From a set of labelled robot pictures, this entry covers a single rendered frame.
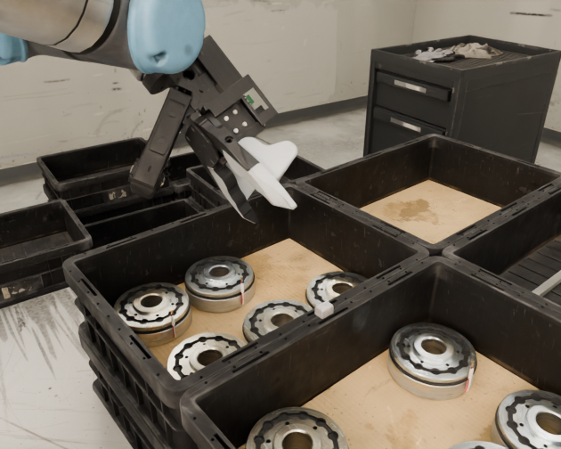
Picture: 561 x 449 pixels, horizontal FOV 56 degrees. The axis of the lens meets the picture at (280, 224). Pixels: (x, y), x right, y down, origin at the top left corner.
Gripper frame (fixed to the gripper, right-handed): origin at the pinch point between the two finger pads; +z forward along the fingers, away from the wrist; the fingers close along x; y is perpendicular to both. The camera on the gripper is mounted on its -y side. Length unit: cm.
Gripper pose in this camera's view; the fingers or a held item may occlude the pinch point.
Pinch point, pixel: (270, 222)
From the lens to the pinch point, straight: 58.4
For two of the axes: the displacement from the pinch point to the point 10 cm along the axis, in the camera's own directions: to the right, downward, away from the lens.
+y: 7.3, -6.2, 2.8
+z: 6.2, 7.8, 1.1
